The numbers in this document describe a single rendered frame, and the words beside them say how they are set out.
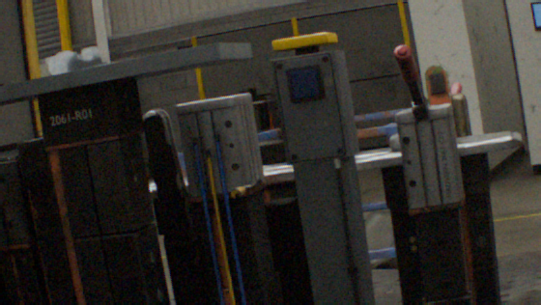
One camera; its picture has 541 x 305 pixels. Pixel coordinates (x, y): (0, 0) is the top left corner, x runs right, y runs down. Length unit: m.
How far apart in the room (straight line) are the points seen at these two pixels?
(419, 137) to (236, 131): 0.22
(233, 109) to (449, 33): 8.00
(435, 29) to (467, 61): 0.41
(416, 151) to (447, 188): 0.06
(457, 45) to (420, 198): 7.99
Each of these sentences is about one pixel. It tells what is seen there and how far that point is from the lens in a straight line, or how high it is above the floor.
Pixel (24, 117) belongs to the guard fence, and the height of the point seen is 1.18.
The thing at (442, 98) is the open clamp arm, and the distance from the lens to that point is 1.56.
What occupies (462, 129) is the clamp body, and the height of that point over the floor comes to 1.01.
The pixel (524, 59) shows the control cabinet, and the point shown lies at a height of 1.05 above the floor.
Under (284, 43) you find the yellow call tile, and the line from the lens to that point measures 1.09.
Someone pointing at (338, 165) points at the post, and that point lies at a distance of 1.08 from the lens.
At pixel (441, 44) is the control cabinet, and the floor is 1.28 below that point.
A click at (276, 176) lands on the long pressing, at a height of 1.00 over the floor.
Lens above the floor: 1.11
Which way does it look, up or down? 3 degrees down
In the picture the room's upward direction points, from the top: 9 degrees counter-clockwise
